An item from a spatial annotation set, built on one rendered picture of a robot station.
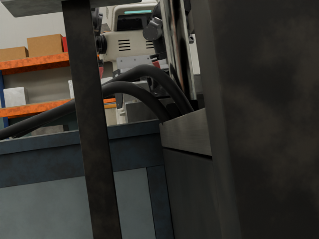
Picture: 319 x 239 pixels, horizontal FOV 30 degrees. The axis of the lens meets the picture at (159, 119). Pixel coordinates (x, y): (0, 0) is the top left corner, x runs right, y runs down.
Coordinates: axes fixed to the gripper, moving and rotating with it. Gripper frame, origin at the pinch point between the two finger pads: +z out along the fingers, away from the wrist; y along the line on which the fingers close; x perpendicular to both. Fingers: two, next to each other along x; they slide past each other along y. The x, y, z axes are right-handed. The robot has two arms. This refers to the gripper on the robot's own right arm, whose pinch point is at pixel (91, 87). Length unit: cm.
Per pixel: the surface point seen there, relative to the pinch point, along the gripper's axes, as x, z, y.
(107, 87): -63, 5, 7
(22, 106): 488, -21, -105
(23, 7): -82, -14, -9
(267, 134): -153, 17, 23
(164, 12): -64, -12, 23
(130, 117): -36.1, 12.6, 11.6
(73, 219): -48, 38, -7
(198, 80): -23.2, 3.6, 34.9
